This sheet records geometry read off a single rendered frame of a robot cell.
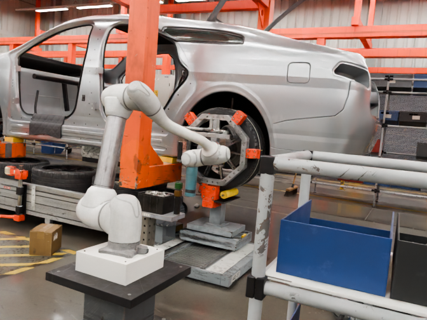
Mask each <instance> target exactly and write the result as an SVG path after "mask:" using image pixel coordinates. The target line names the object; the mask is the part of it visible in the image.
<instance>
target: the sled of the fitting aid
mask: <svg viewBox="0 0 427 320"><path fill-rule="evenodd" d="M179 239H182V240H186V241H191V242H195V243H200V244H205V245H209V246H215V247H218V248H223V249H227V250H232V251H237V250H239V249H240V248H241V247H243V246H244V245H246V244H247V243H249V242H250V241H251V240H252V232H250V231H246V230H244V231H242V232H240V233H239V234H237V235H235V236H234V237H226V236H220V235H216V234H210V233H206V232H201V231H197V230H191V229H187V227H185V228H183V229H180V233H179Z"/></svg>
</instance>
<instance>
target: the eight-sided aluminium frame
mask: <svg viewBox="0 0 427 320"><path fill-rule="evenodd" d="M231 118H232V116H229V115H218V114H202V115H200V116H199V118H197V120H195V121H194V122H193V123H192V124H191V125H190V127H197V128H198V127H200V126H201V125H202V124H203V123H204V122H205V121H206V120H207V119H215V120H217V119H220V120H223V121H227V122H228V123H229V124H230V126H232V127H233V128H234V130H235V132H236V133H237V135H238V136H239V137H240V138H241V154H240V165H239V166H238V167H237V168H236V169H235V170H233V171H232V172H231V173H230V174H228V176H227V177H226V178H224V179H223V180H220V179H215V178H207V177H202V176H201V174H200V173H199V171H198V177H197V182H199V183H201V182H202V183H207V184H212V185H219V186H225V185H227V184H228V183H229V182H230V181H232V180H233V179H234V178H235V177H237V176H238V175H239V174H240V173H241V172H242V171H243V170H245V169H246V168H247V161H248V158H245V155H246V149H248V147H249V140H250V138H249V137H248V135H247V134H246V133H245V132H244V131H243V129H242V128H241V127H240V125H236V124H235V123H234V121H232V120H231ZM189 149H190V141H189V140H188V142H183V148H182V154H183V153H185V152H186V151H188V150H189Z"/></svg>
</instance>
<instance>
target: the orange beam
mask: <svg viewBox="0 0 427 320"><path fill-rule="evenodd" d="M218 2H219V1H218ZM218 2H206V3H183V4H161V5H160V8H159V14H160V15H168V14H184V13H211V12H213V10H214V8H215V7H216V5H217V4H218ZM257 10H259V9H258V6H257V5H256V4H255V3H254V2H253V1H252V0H241V1H226V3H225V4H224V6H223V7H222V9H221V10H220V11H219V12H228V11H257Z"/></svg>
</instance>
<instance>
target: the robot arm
mask: <svg viewBox="0 0 427 320"><path fill-rule="evenodd" d="M101 101H102V104H103V106H104V107H105V114H106V115H107V120H106V124H105V130H104V136H103V139H102V145H101V150H100V155H99V159H98V165H97V171H96V175H95V181H94V184H93V186H91V187H90V188H89V189H88V190H87V191H86V194H85V195H84V197H82V198H81V199H80V201H79V202H78V204H77V206H76V214H77V217H78V218H79V220H80V221H81V222H83V223H84V224H85V225H87V226H89V227H91V228H93V229H97V230H102V231H105V232H106V233H107V234H108V235H109V237H108V243H107V246H106V247H103V248H100V249H98V252H99V253H105V254H110V255H116V256H120V257H125V258H133V257H134V256H135V255H137V254H147V253H148V252H149V249H148V247H147V246H144V245H141V244H140V235H141V230H142V209H141V206H140V203H139V200H138V199H137V198H136V197H135V196H133V195H129V194H119V195H117V193H116V191H115V190H114V189H113V187H114V181H115V177H116V171H117V167H118V161H119V155H120V151H121V144H122V141H123V135H124V131H125V125H126V120H127V119H128V118H129V117H130V115H131V114H132V112H133V111H134V110H136V111H140V112H141V111H142V112H143V113H144V114H145V115H146V116H147V117H149V118H150V119H152V120H153V121H154V122H155V123H156V124H157V125H159V126H160V127H161V128H163V129H164V130H166V131H168V132H170V133H172V134H174V135H177V136H179V137H182V138H185V139H186V140H189V141H192V142H194V143H196V144H198V145H200V146H202V149H193V150H188V151H186V152H185V153H183V155H182V156H181V160H182V164H183V165H184V166H187V167H191V168H192V167H199V166H205V165H216V164H222V163H225V162H226V161H228V159H229V158H230V155H231V154H230V150H229V149H228V147H226V146H223V145H219V144H217V143H215V142H211V141H210V140H208V139H207V138H205V137H204V136H202V135H200V134H198V133H195V132H193V131H191V130H189V129H187V128H185V127H183V126H181V125H179V124H176V123H175V122H173V121H171V120H170V119H169V118H168V117H167V115H166V114H165V111H164V110H163V107H162V105H161V103H160V102H159V100H158V98H157V96H156V95H155V94H154V93H153V91H152V90H151V89H150V88H149V87H148V86H147V85H146V84H144V83H142V82H140V81H133V82H131V83H130V84H114V85H112V86H109V87H107V88H106V89H105V90H104V91H103V92H102V94H101Z"/></svg>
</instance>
